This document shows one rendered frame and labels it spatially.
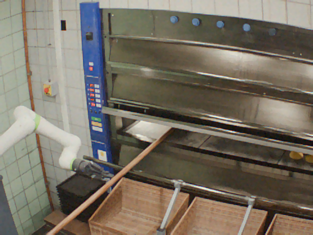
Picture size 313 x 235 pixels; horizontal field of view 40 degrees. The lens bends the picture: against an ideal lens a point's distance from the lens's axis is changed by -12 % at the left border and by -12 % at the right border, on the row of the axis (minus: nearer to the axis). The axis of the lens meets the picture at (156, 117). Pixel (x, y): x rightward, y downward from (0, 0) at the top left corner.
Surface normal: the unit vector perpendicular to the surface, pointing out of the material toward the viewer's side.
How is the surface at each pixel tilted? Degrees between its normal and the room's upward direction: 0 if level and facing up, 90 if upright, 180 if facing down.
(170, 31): 90
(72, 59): 90
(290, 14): 90
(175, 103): 70
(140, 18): 90
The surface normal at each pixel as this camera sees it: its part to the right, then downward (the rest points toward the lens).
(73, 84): -0.52, 0.36
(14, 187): 0.85, 0.17
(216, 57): -0.51, 0.03
